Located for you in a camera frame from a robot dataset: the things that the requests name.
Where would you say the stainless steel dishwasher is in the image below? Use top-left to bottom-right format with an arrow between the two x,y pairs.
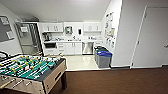
82,41 -> 95,55

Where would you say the white two-door base cabinet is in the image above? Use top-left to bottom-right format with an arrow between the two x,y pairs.
64,42 -> 83,56

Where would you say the grey bin black lid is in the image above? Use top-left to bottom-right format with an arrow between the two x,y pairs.
93,45 -> 107,61

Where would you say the chrome faucet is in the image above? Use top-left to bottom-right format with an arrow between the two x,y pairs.
72,35 -> 77,42

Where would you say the grey bin blue lid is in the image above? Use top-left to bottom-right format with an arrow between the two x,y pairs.
97,50 -> 113,69

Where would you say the cork notice board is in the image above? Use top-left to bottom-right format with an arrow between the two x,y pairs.
109,28 -> 116,38

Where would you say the black built-in microwave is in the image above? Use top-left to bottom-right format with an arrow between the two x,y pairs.
44,42 -> 57,49

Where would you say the metal door hinge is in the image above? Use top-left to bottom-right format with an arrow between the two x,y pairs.
135,39 -> 140,46

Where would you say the green foosball table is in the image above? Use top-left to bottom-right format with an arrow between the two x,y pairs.
0,53 -> 68,94

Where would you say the stainless steel refrigerator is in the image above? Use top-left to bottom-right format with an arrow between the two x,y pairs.
15,21 -> 44,56

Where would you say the white door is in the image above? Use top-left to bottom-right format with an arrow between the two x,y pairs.
132,6 -> 168,68

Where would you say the round recycling wall sign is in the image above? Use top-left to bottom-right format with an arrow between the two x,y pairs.
108,38 -> 113,47
105,37 -> 110,45
110,40 -> 116,49

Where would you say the grey wire basket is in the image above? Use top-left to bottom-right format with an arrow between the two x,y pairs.
22,17 -> 39,23

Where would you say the black curved frame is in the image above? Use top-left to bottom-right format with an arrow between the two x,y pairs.
0,50 -> 11,61

